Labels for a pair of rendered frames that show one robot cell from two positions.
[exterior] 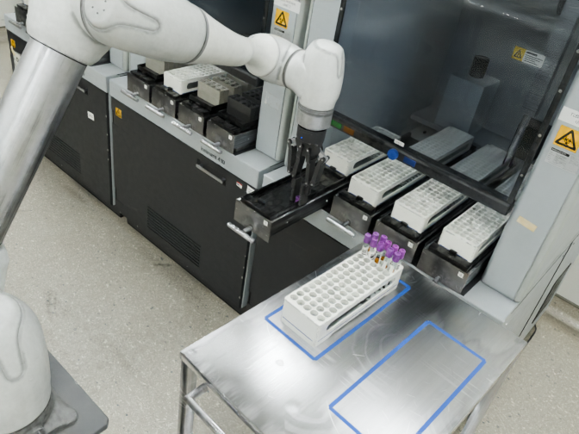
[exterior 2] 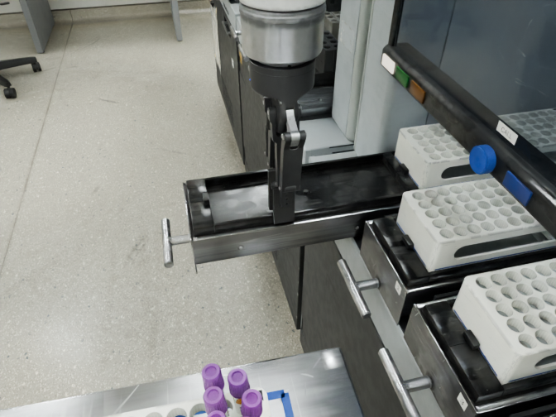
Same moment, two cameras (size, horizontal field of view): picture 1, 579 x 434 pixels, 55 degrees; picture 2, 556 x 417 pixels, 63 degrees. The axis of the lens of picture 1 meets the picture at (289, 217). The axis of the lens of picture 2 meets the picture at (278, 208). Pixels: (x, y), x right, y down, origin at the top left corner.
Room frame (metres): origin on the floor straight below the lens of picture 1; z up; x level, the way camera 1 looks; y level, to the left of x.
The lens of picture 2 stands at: (0.92, -0.33, 1.25)
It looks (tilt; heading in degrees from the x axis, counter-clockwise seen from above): 41 degrees down; 40
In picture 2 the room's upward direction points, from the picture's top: straight up
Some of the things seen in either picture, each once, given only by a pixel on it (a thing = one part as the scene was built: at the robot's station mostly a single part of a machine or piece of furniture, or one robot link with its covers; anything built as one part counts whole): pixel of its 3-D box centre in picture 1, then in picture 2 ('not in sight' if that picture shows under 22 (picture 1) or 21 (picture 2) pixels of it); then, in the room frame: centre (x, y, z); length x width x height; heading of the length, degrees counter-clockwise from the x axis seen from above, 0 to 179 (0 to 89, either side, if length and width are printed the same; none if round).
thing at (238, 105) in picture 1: (240, 109); (320, 54); (1.73, 0.23, 0.85); 0.12 x 0.02 x 0.06; 54
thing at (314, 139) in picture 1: (309, 140); (281, 92); (1.30, -0.02, 1.00); 0.08 x 0.07 x 0.09; 54
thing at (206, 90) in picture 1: (210, 93); not in sight; (1.81, 0.35, 0.85); 0.12 x 0.02 x 0.06; 55
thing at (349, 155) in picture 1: (362, 151); (491, 149); (1.62, -0.19, 0.83); 0.30 x 0.10 x 0.06; 144
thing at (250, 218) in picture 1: (325, 182); (384, 191); (1.48, -0.09, 0.78); 0.73 x 0.14 x 0.09; 144
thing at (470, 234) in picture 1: (480, 226); not in sight; (1.30, -0.53, 0.83); 0.30 x 0.10 x 0.06; 144
